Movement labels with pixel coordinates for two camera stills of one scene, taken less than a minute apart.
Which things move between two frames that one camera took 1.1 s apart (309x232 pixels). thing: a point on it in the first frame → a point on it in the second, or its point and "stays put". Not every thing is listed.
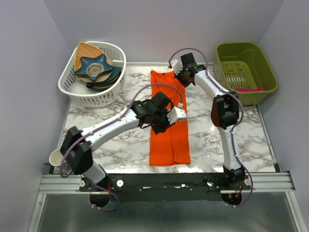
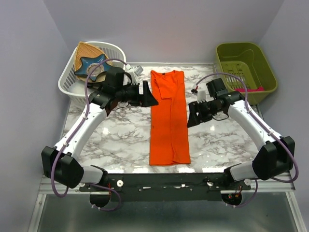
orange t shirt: x=171 y=146 stays put
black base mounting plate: x=164 y=186 stays put
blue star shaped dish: x=94 y=67 stays put
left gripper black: x=167 y=124 → x=146 y=99
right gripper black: x=184 y=84 → x=193 y=120
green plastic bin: x=243 y=69 stays put
